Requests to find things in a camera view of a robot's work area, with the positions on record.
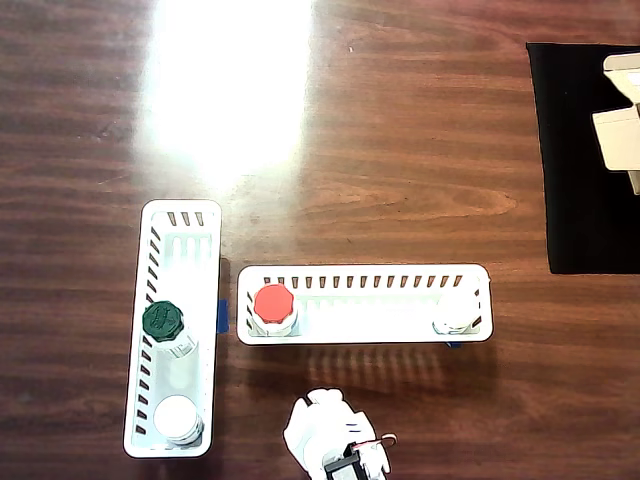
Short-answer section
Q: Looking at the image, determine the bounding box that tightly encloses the red-capped bottle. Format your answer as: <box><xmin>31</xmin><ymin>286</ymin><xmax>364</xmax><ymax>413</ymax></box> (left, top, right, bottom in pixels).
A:
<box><xmin>248</xmin><ymin>283</ymin><xmax>301</xmax><ymax>337</ymax></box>

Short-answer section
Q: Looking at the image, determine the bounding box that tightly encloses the black mat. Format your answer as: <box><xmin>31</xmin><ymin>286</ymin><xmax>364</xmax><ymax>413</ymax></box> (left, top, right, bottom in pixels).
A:
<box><xmin>525</xmin><ymin>42</ymin><xmax>640</xmax><ymax>275</ymax></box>

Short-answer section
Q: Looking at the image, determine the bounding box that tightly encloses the white-capped bottle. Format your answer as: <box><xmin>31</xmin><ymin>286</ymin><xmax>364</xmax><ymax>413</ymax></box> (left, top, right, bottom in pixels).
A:
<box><xmin>152</xmin><ymin>394</ymin><xmax>205</xmax><ymax>447</ymax></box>
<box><xmin>432</xmin><ymin>291</ymin><xmax>482</xmax><ymax>336</ymax></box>

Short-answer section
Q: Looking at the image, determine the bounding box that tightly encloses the cardboard box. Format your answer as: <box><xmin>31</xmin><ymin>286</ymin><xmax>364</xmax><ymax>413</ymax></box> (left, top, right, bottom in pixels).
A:
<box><xmin>591</xmin><ymin>52</ymin><xmax>640</xmax><ymax>196</ymax></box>

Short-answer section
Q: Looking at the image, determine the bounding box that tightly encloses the red white servo wire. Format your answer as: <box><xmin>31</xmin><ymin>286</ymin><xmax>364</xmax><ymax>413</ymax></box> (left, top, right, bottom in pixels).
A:
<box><xmin>357</xmin><ymin>432</ymin><xmax>399</xmax><ymax>447</ymax></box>

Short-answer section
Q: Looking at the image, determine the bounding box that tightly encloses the green-capped bottle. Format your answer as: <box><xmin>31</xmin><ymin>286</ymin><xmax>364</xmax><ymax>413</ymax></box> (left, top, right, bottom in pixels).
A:
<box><xmin>141</xmin><ymin>300</ymin><xmax>197</xmax><ymax>359</ymax></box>

